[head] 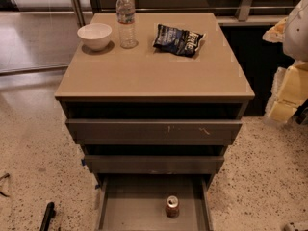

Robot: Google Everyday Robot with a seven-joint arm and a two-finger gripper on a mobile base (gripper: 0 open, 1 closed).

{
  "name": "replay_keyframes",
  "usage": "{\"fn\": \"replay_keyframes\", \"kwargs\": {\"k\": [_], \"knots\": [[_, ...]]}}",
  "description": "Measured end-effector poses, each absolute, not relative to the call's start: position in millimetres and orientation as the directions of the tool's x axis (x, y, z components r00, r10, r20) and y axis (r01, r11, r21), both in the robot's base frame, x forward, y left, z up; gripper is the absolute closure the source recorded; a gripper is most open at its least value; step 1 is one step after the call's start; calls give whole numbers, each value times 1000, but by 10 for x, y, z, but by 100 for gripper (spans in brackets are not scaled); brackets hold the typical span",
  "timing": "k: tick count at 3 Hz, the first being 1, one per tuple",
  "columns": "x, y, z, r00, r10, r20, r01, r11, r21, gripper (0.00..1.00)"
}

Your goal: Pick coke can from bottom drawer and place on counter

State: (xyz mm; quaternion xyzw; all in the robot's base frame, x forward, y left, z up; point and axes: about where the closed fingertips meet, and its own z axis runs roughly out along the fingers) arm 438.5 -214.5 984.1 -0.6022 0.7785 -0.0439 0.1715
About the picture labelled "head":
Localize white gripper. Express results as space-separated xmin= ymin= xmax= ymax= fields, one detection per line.
xmin=269 ymin=62 xmax=308 ymax=123

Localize red coke can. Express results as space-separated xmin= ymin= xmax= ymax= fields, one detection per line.
xmin=165 ymin=195 xmax=180 ymax=218

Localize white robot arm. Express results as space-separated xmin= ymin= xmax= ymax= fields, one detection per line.
xmin=263 ymin=0 xmax=308 ymax=124

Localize tan drawer cabinet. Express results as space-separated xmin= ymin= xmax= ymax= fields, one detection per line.
xmin=54 ymin=12 xmax=256 ymax=231

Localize open bottom grey drawer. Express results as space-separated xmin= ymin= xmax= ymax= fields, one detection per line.
xmin=94 ymin=175 xmax=214 ymax=231

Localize middle grey drawer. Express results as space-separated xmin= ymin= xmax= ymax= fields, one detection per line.
xmin=85 ymin=155 xmax=224 ymax=174

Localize top grey drawer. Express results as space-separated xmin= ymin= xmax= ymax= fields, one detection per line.
xmin=65 ymin=119 xmax=242 ymax=145

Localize dark object right edge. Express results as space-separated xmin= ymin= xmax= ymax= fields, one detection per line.
xmin=295 ymin=108 xmax=308 ymax=125

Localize dark blue chip bag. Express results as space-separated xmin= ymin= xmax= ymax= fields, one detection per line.
xmin=153 ymin=24 xmax=205 ymax=58

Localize clear plastic water bottle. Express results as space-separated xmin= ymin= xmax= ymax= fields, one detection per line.
xmin=116 ymin=0 xmax=137 ymax=49

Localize white ceramic bowl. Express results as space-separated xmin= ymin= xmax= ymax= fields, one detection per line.
xmin=77 ymin=23 xmax=113 ymax=51

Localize black object on floor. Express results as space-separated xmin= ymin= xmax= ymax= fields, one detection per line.
xmin=39 ymin=202 xmax=56 ymax=231

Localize dark floor item left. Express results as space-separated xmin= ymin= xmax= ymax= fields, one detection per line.
xmin=0 ymin=172 xmax=10 ymax=198

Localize metal railing post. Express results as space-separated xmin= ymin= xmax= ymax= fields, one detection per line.
xmin=70 ymin=0 xmax=85 ymax=28

